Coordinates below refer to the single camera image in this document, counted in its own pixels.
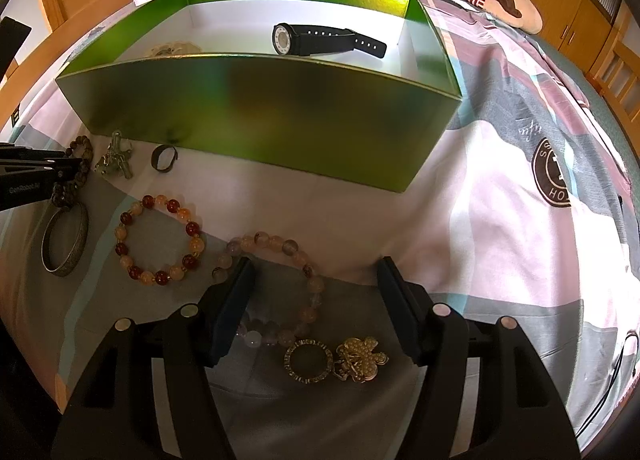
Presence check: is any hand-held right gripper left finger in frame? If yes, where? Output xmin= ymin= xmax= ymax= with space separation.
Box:
xmin=52 ymin=256 xmax=256 ymax=460

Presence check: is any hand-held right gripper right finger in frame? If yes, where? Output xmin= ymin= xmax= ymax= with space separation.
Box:
xmin=376 ymin=256 xmax=583 ymax=460

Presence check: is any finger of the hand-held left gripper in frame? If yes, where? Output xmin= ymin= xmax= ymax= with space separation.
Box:
xmin=0 ymin=162 xmax=88 ymax=211
xmin=0 ymin=142 xmax=71 ymax=163

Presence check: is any dark wooden bead bracelet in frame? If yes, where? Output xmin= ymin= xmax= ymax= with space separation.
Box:
xmin=50 ymin=135 xmax=95 ymax=208

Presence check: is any crystal brooch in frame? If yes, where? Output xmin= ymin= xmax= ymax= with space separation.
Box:
xmin=284 ymin=336 xmax=390 ymax=386

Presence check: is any engraved metal bangle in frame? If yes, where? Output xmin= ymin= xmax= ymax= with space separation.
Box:
xmin=41 ymin=200 xmax=91 ymax=277

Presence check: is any pale grey bead bracelet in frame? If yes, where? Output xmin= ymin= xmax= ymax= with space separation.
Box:
xmin=212 ymin=232 xmax=326 ymax=347

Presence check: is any silver metal charm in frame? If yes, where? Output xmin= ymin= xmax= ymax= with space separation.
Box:
xmin=95 ymin=130 xmax=135 ymax=181

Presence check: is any red and amber bead bracelet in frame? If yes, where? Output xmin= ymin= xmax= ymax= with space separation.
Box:
xmin=113 ymin=194 xmax=207 ymax=287

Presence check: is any dark metal ring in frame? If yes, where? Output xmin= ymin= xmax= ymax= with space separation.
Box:
xmin=151 ymin=145 xmax=180 ymax=173

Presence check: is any green cardboard box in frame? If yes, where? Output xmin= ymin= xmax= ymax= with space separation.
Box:
xmin=54 ymin=0 xmax=463 ymax=195

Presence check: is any black flat object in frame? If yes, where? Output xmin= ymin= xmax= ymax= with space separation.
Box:
xmin=0 ymin=17 xmax=32 ymax=81

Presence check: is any printed bed sheet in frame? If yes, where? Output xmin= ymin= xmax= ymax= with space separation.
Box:
xmin=0 ymin=0 xmax=640 ymax=460

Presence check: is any black wrist watch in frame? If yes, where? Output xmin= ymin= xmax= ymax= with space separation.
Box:
xmin=272 ymin=22 xmax=389 ymax=59

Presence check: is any wooden slatted chair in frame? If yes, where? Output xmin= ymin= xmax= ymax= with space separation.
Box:
xmin=587 ymin=2 xmax=640 ymax=118

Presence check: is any pale beaded necklace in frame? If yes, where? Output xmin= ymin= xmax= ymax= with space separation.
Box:
xmin=148 ymin=41 xmax=203 ymax=59

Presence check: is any black cable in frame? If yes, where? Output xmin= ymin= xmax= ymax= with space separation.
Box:
xmin=574 ymin=330 xmax=628 ymax=438

